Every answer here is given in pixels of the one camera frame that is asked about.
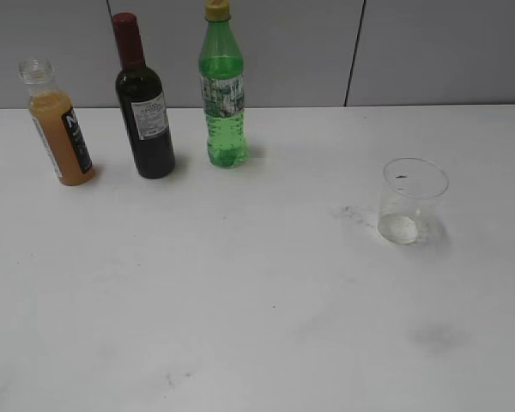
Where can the transparent plastic cup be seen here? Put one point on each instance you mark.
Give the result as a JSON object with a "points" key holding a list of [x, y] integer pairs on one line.
{"points": [[407, 208]]}

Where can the NFC orange juice bottle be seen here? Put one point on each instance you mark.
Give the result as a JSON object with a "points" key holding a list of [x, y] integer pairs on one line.
{"points": [[54, 117]]}

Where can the green plastic soda bottle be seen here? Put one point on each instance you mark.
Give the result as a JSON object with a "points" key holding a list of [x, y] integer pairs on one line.
{"points": [[221, 69]]}

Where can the dark red wine bottle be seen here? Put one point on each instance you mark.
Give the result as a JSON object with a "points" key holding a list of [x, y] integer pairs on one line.
{"points": [[142, 102]]}

